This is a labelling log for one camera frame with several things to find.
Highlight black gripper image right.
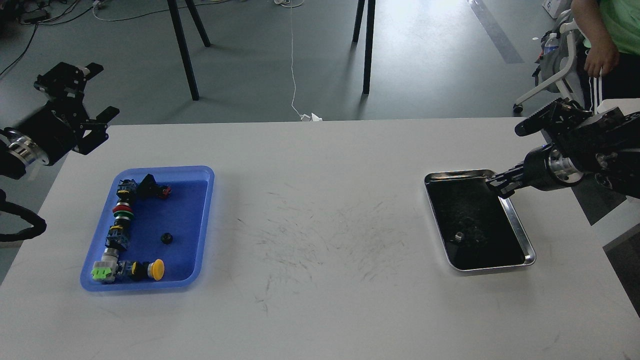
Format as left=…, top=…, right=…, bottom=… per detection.
left=486, top=145, right=570, bottom=199

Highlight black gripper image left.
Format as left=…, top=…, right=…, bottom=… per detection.
left=5, top=62, right=121, bottom=167

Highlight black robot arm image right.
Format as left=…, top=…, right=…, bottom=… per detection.
left=486, top=98, right=640, bottom=199

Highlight silver metal tray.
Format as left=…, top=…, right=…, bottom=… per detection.
left=423, top=169, right=537, bottom=275

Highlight blue plastic tray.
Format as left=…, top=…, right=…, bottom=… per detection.
left=80, top=165, right=215, bottom=292

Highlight person's hand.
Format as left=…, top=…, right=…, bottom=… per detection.
left=584, top=46, right=620, bottom=78

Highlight red green push buttons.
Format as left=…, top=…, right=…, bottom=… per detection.
left=112, top=202, right=135, bottom=221

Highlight white office chair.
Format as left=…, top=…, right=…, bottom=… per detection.
left=512, top=10, right=596, bottom=116

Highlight plastic water bottle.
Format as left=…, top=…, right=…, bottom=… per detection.
left=542, top=32, right=560, bottom=55

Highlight black stand leg left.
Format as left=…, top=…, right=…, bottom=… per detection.
left=167, top=0, right=211, bottom=101

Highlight black stand leg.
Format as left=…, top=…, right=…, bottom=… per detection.
left=352, top=0, right=377, bottom=95
left=167, top=0, right=211, bottom=101

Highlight person in green shirt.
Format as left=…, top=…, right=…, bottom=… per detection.
left=570, top=0, right=640, bottom=111

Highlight yellow mushroom push button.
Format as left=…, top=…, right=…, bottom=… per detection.
left=129, top=259, right=165, bottom=281

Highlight black stand leg right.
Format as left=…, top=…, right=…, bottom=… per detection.
left=352, top=0, right=377, bottom=95

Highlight black floor cables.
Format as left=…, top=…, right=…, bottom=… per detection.
left=0, top=0, right=101, bottom=78

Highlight black red switch part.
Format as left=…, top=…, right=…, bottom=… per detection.
left=136, top=173, right=172, bottom=200

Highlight black cable image left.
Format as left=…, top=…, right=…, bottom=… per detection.
left=0, top=189, right=48, bottom=243

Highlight green terminal switch block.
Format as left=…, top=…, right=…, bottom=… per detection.
left=91, top=248, right=120, bottom=284

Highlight white cable on floor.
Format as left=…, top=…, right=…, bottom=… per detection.
left=274, top=0, right=323, bottom=122

